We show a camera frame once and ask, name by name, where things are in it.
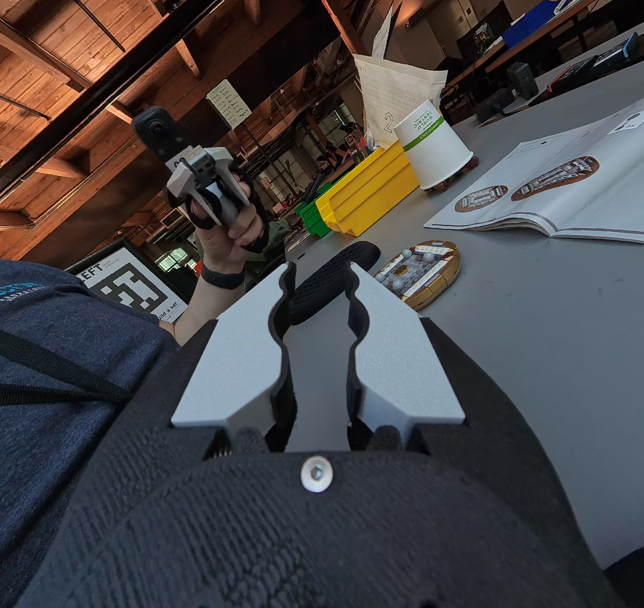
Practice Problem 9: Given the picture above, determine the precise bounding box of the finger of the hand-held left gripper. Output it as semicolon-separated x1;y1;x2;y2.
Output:
165;162;204;201
204;147;236;186

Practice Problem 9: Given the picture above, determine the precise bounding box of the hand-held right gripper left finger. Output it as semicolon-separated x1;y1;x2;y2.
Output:
170;262;299;452

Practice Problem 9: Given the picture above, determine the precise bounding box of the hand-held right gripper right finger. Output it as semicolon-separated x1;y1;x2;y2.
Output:
346;262;467;444

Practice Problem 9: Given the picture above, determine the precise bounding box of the round lego base model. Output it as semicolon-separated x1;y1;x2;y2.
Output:
375;240;462;312

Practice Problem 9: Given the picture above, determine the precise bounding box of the person's left forearm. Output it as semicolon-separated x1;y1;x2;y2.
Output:
172;281;247;345

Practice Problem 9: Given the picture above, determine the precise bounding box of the dark brown lego assembly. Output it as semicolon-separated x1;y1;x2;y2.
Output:
427;155;480;195

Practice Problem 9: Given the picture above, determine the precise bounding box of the lego instruction booklet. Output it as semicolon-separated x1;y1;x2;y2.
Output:
424;99;644;244

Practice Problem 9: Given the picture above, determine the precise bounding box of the person's left hand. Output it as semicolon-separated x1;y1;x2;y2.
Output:
195;200;270;274

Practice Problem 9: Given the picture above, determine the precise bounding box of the hanging handwritten sign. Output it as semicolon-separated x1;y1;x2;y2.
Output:
206;80;252;131

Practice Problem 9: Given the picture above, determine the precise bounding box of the black wristband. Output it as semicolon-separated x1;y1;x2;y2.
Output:
200;264;246;290

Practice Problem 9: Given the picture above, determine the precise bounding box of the green plastic bin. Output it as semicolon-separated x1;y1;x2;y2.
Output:
294;199;334;239

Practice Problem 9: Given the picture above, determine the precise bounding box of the black framed marker sign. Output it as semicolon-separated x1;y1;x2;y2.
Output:
65;238;189;324

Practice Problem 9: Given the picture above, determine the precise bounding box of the black mesh wrist rest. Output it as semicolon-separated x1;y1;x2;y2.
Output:
289;241;381;326

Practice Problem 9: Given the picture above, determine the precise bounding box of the yellow plastic bin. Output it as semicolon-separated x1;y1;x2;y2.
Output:
316;140;421;236

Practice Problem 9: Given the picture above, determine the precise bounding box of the white numbered paper bag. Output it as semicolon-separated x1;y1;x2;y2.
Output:
352;53;449;151

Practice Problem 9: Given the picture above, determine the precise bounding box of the person's navy shirt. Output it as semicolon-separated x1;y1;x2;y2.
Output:
0;260;183;568

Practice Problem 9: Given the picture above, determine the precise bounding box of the printed paper sheet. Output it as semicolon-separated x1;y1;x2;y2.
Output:
371;1;403;60

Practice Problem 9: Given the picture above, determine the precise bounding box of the white paper cup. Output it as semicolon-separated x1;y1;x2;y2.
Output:
394;99;475;190

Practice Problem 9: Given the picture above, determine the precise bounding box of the black box device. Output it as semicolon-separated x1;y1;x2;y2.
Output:
473;89;515;123

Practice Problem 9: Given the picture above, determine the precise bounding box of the black upright device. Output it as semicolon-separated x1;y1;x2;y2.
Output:
507;62;540;101

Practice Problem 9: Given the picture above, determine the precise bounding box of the blue plastic bin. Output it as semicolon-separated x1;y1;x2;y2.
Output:
502;0;563;49

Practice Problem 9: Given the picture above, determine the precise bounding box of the black flat packet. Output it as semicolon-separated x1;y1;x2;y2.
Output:
546;33;641;93

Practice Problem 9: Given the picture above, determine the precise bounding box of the black shoulder strap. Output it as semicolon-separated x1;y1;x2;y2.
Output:
0;330;132;406

